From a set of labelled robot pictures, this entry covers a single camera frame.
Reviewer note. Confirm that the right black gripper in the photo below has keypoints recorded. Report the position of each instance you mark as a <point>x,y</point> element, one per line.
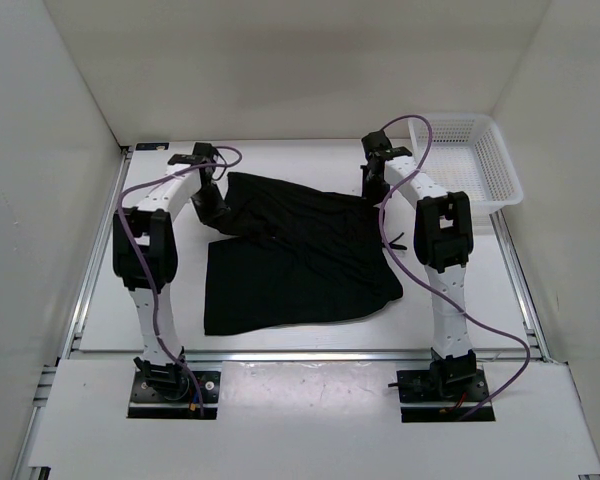
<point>371,195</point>

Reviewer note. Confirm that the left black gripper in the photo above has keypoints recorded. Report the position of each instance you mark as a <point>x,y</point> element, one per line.
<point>212,216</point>

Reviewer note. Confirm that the black shorts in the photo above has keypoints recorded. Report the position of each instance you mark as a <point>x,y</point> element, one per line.
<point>294,255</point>

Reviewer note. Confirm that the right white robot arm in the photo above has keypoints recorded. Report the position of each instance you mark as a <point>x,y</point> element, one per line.
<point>443,241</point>

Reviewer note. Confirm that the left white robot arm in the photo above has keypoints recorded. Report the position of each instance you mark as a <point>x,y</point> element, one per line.
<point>145,258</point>

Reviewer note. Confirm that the white perforated plastic basket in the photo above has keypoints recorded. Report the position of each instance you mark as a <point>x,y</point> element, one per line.
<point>468,154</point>

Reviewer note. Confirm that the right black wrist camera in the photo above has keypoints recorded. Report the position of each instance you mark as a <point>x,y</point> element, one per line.
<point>377,140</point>

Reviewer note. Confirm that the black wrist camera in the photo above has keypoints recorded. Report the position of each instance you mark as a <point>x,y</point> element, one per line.
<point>204,153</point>
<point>377,140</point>

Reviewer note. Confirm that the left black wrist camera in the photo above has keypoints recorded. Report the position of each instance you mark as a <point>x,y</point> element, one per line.
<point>204,153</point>

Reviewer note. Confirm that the black corner bracket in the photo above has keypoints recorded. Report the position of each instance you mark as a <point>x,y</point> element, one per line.
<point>152,146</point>

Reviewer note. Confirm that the aluminium front rail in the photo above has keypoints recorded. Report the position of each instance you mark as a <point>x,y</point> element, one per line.
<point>251,356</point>

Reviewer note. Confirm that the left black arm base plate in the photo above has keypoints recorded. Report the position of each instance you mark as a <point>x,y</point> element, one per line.
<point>185,403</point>

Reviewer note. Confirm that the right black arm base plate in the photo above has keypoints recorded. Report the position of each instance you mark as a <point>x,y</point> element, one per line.
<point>422,401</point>

